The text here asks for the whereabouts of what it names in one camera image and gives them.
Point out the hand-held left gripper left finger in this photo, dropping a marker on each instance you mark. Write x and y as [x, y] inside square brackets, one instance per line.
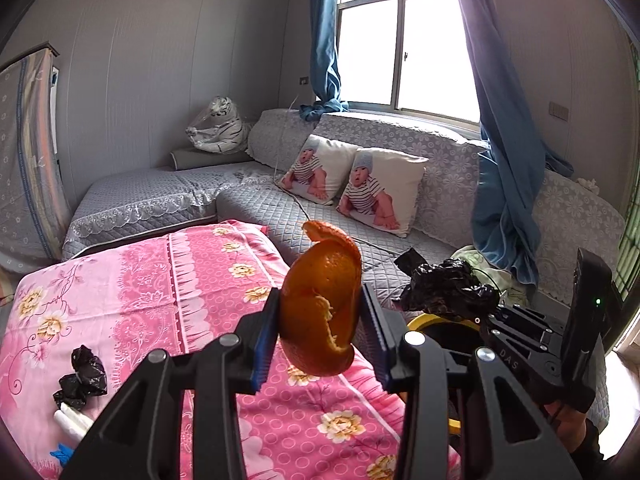
[265, 340]

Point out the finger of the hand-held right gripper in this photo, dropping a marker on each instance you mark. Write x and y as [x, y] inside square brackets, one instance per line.
[530, 320]
[520, 360]

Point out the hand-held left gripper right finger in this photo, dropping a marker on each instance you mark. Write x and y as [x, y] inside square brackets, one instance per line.
[372, 330]

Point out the yellow bin with black liner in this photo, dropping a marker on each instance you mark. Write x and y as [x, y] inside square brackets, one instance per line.
[430, 317]

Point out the orange peel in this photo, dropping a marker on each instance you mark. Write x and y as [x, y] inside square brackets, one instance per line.
[320, 280]

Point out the black plastic bag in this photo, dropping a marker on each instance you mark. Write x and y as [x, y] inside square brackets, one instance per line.
[445, 285]
[85, 365]

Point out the white paper roll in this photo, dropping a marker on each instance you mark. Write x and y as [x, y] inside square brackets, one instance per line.
[70, 422]

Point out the person's right forearm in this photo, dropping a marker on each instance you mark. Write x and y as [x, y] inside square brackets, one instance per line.
[585, 450]

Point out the light green cloth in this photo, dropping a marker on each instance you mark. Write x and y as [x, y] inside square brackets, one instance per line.
[515, 287]

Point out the side window with green grille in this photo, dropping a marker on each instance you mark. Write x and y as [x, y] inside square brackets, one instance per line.
[631, 260]

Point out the small white object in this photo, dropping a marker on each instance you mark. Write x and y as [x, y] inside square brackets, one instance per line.
[589, 184]

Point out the pink floral blanket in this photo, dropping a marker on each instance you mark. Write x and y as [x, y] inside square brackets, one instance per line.
[150, 285]

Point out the grey quilted corner sofa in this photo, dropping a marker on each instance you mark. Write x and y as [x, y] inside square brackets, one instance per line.
[240, 210]

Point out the blue curtain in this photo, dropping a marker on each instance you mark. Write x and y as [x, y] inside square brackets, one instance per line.
[500, 185]
[325, 35]

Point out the baby print pillow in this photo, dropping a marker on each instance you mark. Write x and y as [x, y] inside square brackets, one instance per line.
[312, 170]
[380, 190]

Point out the grey bolster cushion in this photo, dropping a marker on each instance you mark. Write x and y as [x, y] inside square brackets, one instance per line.
[190, 159]

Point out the white tiger plush toy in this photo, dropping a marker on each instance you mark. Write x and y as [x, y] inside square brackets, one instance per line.
[227, 132]

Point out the blue plastic scrap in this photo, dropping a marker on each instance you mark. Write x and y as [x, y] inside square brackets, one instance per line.
[62, 452]

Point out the large framed window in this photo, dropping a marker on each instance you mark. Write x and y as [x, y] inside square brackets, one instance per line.
[430, 60]

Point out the beige wall switch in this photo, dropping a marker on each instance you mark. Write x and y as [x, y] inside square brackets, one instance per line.
[558, 111]

